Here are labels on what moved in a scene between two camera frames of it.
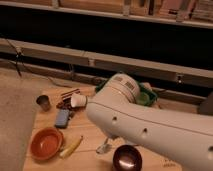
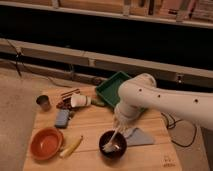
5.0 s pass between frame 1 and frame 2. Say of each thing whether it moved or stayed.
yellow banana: stayed
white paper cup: stayed
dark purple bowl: moved
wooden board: stayed
